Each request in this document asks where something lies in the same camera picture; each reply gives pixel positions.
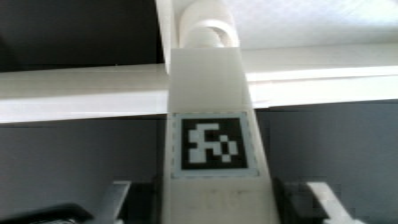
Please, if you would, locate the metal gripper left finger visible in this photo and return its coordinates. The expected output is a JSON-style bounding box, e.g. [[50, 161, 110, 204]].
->
[[94, 181, 157, 224]]

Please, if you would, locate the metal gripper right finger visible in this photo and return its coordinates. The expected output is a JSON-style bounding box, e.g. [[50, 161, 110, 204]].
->
[[274, 178, 366, 224]]

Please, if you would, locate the white leg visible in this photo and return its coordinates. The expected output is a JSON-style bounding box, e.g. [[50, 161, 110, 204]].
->
[[160, 29, 279, 224]]

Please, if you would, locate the white desk top tray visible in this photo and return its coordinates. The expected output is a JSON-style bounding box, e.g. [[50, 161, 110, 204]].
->
[[155, 0, 398, 83]]

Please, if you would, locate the white front guide rail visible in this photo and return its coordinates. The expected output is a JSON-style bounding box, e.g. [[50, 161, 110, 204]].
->
[[0, 64, 398, 124]]

